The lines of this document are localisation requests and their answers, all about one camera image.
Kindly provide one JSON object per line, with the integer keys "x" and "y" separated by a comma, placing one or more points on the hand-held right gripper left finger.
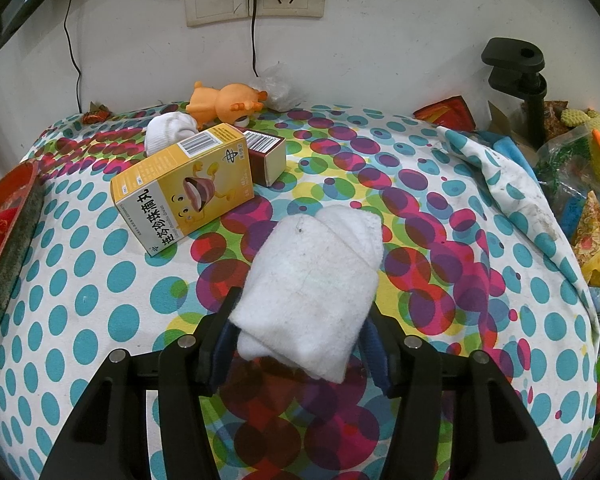
{"x": 225, "y": 355}

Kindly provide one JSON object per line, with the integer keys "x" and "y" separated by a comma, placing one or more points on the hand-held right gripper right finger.
{"x": 377, "y": 360}

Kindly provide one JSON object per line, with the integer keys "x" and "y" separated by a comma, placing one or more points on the large white sock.
{"x": 310, "y": 285}

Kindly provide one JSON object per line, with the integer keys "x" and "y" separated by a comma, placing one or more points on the yellow medicine box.
{"x": 190, "y": 190}

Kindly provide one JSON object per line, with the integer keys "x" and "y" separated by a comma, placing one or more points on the dark red small box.
{"x": 265, "y": 155}

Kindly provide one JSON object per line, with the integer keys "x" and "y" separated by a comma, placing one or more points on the small white sock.
{"x": 167, "y": 132}

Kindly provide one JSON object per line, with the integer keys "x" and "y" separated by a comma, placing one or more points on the red round tray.
{"x": 10, "y": 270}

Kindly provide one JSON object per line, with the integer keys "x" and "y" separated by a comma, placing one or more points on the orange rubber toy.
{"x": 225, "y": 100}

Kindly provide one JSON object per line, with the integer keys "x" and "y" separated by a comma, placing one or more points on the polka-dot tablecloth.
{"x": 105, "y": 285}

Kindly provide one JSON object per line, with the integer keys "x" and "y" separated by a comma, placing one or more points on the folded teal-dotted white cloth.
{"x": 510, "y": 195}

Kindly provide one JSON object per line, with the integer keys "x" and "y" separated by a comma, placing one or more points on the light blue cloth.
{"x": 510, "y": 151}

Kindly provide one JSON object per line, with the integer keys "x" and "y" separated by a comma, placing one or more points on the yellow patterned packet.
{"x": 597, "y": 240}

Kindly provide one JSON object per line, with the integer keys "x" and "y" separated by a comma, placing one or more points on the clear plastic bag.
{"x": 560, "y": 180}

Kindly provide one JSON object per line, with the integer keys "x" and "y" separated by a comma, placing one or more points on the red paper packet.
{"x": 445, "y": 112}

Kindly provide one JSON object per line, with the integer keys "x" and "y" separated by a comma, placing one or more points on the brown cardboard piece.
{"x": 502, "y": 117}

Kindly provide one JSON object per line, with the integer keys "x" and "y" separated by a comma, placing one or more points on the crumpled clear plastic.
{"x": 280, "y": 87}

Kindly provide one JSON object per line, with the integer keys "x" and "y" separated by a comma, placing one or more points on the red candy wrapper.
{"x": 95, "y": 112}

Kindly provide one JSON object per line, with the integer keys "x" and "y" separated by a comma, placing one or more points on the yellow knitted toy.
{"x": 595, "y": 145}

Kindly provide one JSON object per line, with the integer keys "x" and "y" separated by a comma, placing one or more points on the black clamp stand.
{"x": 512, "y": 57}

